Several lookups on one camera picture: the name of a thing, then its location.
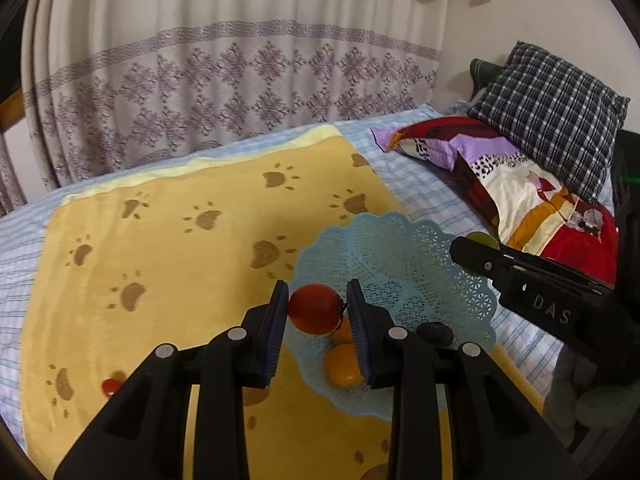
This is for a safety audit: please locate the colourful patterned pillow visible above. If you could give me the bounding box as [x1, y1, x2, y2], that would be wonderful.
[370, 115, 621, 287]

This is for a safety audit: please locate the oval yellow-orange fruit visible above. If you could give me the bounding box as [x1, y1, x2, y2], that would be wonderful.
[325, 343, 366, 387]

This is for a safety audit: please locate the round smooth orange fruit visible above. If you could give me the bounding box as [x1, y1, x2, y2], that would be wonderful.
[331, 314, 354, 345]

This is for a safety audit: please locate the person's right hand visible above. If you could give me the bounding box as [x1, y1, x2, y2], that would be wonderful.
[544, 345, 640, 429]

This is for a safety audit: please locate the wooden window frame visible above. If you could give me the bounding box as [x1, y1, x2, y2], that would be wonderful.
[0, 89, 25, 133]

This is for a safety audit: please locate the blue plaid bed sheet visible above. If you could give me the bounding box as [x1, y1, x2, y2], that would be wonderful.
[0, 104, 621, 441]

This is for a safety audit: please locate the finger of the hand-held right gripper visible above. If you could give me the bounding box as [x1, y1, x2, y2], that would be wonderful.
[449, 236, 522, 289]
[496, 243, 617, 293]

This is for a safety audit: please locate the green round fruit with stalk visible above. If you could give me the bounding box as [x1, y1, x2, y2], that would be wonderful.
[466, 231, 501, 251]

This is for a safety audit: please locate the dark wrinkled passion fruit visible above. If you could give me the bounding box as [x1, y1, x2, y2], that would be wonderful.
[417, 322, 455, 349]

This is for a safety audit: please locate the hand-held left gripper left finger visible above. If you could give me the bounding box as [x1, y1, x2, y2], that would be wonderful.
[52, 281, 291, 480]

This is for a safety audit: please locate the red tomato with stem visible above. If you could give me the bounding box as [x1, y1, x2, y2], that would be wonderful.
[287, 283, 349, 334]

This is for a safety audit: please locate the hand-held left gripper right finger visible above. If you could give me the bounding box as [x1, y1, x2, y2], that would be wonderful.
[346, 279, 583, 480]

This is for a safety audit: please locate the dark checked pillow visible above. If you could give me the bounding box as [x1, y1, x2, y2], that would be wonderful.
[467, 41, 631, 202]

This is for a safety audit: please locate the yellow paw-print towel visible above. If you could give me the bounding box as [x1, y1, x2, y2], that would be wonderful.
[20, 125, 546, 480]

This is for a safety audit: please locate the light blue lattice plastic basket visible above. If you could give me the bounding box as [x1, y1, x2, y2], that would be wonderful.
[287, 212, 499, 421]

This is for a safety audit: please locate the purple patterned curtain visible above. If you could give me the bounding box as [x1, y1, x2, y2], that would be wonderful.
[0, 0, 447, 217]

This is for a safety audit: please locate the dark green cloth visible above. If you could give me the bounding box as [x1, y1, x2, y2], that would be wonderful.
[470, 58, 508, 97]

